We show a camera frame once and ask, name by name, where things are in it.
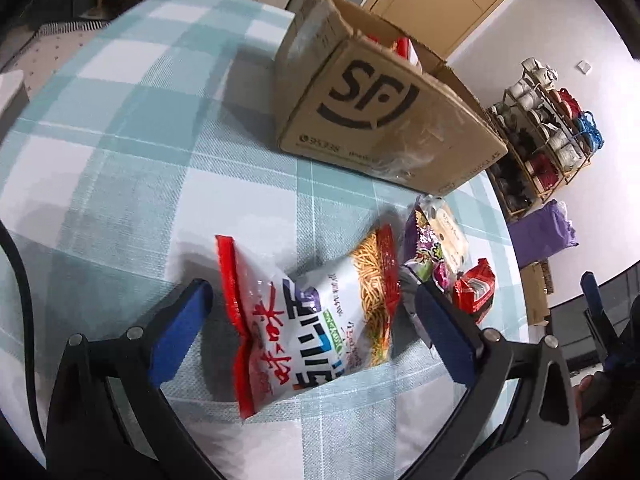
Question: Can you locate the wooden shoe rack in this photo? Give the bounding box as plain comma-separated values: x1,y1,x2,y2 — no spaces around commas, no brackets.
486,58,604,223

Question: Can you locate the person's right hand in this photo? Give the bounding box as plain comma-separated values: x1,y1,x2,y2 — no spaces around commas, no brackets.
573,372,608,444

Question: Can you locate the white noodle snack bag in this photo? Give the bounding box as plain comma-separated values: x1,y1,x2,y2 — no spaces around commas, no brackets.
216,224,400,419

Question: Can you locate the SF cardboard box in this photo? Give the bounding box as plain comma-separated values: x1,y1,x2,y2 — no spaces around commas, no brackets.
274,0,508,195

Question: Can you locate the red white label pack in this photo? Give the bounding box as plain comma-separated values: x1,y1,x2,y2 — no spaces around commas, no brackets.
452,258,496,324

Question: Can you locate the purple candy bag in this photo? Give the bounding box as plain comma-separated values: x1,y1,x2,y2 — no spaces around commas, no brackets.
402,205,454,292

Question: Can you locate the black cable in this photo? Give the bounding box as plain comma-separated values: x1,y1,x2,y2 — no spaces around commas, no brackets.
0,219,47,461

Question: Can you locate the beige cracker pack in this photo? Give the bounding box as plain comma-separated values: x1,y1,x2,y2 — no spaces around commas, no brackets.
420,195,470,274

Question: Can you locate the light switch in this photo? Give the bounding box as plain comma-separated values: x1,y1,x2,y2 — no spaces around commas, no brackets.
576,60,591,75

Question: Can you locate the red chip bag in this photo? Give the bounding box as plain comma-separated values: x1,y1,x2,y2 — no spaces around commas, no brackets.
367,35,423,70

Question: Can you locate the teal plaid tablecloth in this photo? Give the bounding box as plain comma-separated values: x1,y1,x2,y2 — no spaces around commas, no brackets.
0,0,528,480

